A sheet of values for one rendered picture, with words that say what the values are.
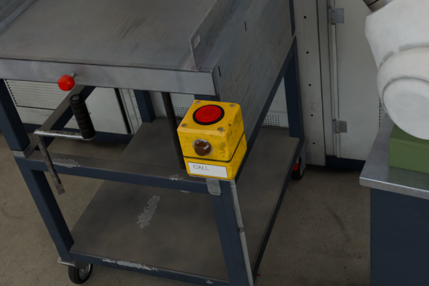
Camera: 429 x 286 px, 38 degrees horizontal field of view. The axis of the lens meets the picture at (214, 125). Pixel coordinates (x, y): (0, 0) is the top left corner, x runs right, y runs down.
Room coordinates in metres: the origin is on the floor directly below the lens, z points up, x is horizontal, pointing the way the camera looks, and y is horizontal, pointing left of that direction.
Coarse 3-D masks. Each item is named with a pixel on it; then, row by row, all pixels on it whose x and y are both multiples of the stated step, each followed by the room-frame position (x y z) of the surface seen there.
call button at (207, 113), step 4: (204, 108) 0.78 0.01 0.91; (208, 108) 0.78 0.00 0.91; (212, 108) 0.78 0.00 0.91; (216, 108) 0.77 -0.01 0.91; (196, 112) 0.78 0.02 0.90; (200, 112) 0.77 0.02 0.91; (204, 112) 0.77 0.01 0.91; (208, 112) 0.77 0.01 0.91; (212, 112) 0.76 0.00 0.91; (216, 112) 0.76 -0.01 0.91; (220, 112) 0.76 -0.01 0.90; (196, 116) 0.77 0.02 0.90; (200, 116) 0.76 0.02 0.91; (204, 116) 0.76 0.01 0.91; (208, 116) 0.76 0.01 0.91; (212, 116) 0.75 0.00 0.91; (216, 116) 0.76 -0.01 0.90; (200, 120) 0.75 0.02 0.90; (204, 120) 0.75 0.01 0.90; (208, 120) 0.75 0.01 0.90; (212, 120) 0.75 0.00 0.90
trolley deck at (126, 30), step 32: (64, 0) 1.41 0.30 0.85; (96, 0) 1.37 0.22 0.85; (128, 0) 1.34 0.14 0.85; (160, 0) 1.31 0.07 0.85; (192, 0) 1.28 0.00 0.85; (256, 0) 1.23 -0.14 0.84; (32, 32) 1.27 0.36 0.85; (64, 32) 1.24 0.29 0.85; (96, 32) 1.21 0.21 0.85; (128, 32) 1.19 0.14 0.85; (160, 32) 1.16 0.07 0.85; (192, 32) 1.13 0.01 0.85; (224, 32) 1.11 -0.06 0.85; (0, 64) 1.19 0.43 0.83; (32, 64) 1.15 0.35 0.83; (64, 64) 1.11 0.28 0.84; (96, 64) 1.08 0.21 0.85; (128, 64) 1.05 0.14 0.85; (160, 64) 1.03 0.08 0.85; (224, 64) 1.02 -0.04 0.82
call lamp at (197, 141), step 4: (196, 140) 0.73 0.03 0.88; (200, 140) 0.73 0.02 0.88; (204, 140) 0.73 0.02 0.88; (192, 144) 0.74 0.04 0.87; (196, 144) 0.73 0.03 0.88; (200, 144) 0.72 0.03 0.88; (204, 144) 0.72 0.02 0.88; (208, 144) 0.72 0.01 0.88; (196, 148) 0.72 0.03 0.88; (200, 148) 0.72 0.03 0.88; (204, 148) 0.72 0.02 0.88; (208, 148) 0.72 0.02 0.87; (212, 148) 0.72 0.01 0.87; (196, 152) 0.72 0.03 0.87; (200, 152) 0.72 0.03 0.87; (204, 152) 0.72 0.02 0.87; (208, 152) 0.72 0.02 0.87; (212, 152) 0.72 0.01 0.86
